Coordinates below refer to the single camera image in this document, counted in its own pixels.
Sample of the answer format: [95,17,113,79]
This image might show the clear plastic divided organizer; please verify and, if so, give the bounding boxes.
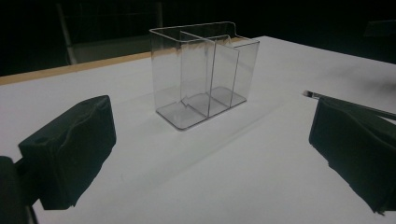
[148,21,261,132]

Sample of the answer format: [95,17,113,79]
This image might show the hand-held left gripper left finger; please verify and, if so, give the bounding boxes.
[18,94,118,211]

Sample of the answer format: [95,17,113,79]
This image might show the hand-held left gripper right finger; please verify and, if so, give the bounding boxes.
[308,96,396,215]

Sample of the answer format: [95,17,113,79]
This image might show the dark pen with clear tip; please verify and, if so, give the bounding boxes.
[303,90,396,121]

